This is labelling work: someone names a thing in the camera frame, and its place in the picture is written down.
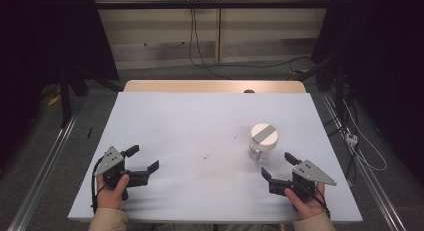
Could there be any white table cover sheet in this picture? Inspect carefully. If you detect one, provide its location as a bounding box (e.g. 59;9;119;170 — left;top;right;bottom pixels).
67;91;364;224

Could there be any black horizontal frame bar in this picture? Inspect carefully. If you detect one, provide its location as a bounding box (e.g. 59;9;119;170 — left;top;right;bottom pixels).
94;0;335;10

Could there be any black curtain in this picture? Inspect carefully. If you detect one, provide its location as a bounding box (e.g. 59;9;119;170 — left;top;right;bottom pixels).
311;0;424;185
0;0;120;165

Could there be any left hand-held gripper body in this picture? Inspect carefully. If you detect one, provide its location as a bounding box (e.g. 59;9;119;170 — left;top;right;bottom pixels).
93;145;150;191

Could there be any person's right hand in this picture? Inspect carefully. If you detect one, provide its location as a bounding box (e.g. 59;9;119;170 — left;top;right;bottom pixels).
284;182;330;221

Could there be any aluminium floor rail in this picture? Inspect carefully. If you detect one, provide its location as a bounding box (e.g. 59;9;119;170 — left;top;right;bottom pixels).
320;91;408;231
6;114;80;231

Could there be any white cable on floor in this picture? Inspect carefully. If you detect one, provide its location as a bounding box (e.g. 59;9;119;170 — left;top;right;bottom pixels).
342;100;389;173

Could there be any light wooden table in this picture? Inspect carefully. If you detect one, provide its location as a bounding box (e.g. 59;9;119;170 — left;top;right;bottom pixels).
123;79;307;94

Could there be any white power strip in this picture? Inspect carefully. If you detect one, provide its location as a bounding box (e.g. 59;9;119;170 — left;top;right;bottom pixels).
345;132;360;147

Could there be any black cable from wall socket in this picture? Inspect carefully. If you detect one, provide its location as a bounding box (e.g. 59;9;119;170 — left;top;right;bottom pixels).
188;0;235;81

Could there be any person's left hand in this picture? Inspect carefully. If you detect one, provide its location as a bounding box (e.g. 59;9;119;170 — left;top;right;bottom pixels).
96;173;131;211

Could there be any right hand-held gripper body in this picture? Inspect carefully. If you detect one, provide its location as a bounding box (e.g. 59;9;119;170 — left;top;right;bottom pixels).
268;159;338;203

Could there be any black cable on floor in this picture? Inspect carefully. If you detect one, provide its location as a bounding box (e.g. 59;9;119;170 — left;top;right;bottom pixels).
199;55;314;72

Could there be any black metal stand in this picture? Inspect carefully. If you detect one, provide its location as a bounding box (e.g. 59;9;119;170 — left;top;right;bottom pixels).
59;65;90;129

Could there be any left hand-held gripper black cable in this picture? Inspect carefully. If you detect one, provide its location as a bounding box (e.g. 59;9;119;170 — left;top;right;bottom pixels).
90;157;108;214

